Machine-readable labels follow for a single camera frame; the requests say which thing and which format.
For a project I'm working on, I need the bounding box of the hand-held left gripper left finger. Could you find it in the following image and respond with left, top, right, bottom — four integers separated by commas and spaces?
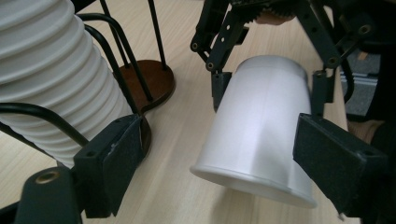
72, 113, 148, 219

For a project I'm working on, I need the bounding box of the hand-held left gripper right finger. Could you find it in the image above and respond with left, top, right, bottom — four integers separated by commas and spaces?
291, 112, 390, 219

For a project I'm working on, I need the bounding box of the white plastic cup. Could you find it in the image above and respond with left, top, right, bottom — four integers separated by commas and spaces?
190, 55, 318, 209

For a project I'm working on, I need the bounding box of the black wire cup holder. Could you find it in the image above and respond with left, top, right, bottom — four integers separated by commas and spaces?
0, 0, 177, 163

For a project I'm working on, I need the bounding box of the stack of white cups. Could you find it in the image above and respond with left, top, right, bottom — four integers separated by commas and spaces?
0, 0, 135, 170

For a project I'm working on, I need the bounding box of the right hand-held gripper cable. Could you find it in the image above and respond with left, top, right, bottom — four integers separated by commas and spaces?
340, 57, 357, 105

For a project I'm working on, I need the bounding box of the metal floor rail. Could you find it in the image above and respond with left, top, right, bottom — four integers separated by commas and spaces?
340, 72, 380, 91

